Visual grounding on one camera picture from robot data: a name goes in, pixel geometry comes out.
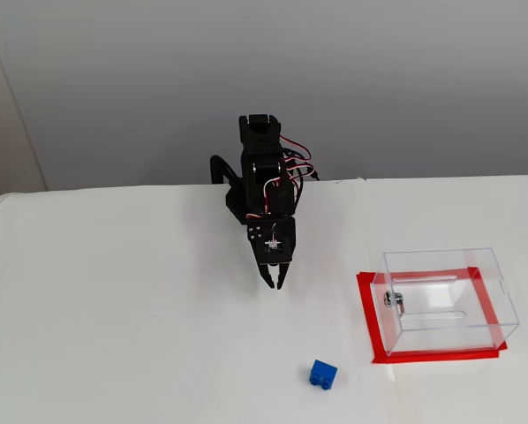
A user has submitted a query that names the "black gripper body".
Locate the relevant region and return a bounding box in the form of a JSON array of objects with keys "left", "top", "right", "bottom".
[{"left": 247, "top": 215, "right": 298, "bottom": 268}]

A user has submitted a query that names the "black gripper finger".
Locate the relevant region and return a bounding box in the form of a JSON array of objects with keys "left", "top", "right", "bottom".
[
  {"left": 255, "top": 263, "right": 277, "bottom": 290},
  {"left": 275, "top": 263, "right": 292, "bottom": 292}
]

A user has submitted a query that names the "blue lego brick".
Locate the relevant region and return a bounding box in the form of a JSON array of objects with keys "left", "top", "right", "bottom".
[{"left": 307, "top": 359, "right": 339, "bottom": 390}]

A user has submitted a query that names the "transparent plastic box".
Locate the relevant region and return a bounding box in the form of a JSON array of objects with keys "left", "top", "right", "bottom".
[{"left": 369, "top": 247, "right": 522, "bottom": 357}]

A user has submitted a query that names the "silver cylinder lock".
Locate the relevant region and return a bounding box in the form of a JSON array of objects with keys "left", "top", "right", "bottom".
[{"left": 382, "top": 290, "right": 409, "bottom": 317}]

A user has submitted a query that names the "black wrist camera board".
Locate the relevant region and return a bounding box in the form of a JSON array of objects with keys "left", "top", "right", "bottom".
[{"left": 256, "top": 233, "right": 292, "bottom": 262}]

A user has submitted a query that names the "red tape frame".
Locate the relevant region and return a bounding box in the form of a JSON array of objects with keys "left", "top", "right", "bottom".
[{"left": 356, "top": 267, "right": 509, "bottom": 365}]

